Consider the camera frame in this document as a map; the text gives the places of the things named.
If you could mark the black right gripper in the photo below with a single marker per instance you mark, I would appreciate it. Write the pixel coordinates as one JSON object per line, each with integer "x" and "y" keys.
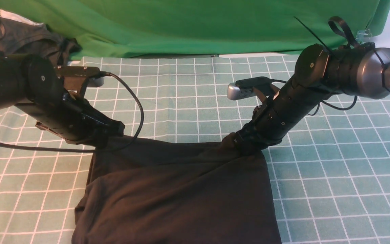
{"x": 276, "y": 116}

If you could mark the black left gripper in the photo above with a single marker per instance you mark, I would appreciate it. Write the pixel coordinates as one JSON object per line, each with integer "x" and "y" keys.
{"x": 71, "y": 118}

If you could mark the dark gray long-sleeve top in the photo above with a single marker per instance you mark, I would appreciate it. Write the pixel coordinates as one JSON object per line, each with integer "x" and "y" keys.
{"x": 156, "y": 192}

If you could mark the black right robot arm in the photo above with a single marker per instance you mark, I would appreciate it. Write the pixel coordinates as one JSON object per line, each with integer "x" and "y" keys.
{"x": 359, "y": 72}

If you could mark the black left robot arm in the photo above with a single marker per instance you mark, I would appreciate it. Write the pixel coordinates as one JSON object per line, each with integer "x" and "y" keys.
{"x": 22, "y": 76}

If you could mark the green backdrop cloth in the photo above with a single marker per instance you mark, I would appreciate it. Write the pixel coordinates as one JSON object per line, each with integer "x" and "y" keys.
{"x": 131, "y": 28}

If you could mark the metal binder clip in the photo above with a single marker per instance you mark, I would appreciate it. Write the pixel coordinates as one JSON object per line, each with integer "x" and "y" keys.
{"x": 364, "y": 36}

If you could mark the crumpled dark gray garment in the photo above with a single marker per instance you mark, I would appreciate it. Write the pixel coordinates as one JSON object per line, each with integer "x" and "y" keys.
{"x": 21, "y": 38}

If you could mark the white cloth piece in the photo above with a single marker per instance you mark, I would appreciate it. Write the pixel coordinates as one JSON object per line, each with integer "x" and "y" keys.
{"x": 15, "y": 17}

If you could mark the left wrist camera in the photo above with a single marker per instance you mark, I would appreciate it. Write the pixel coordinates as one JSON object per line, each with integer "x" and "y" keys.
{"x": 79, "y": 78}

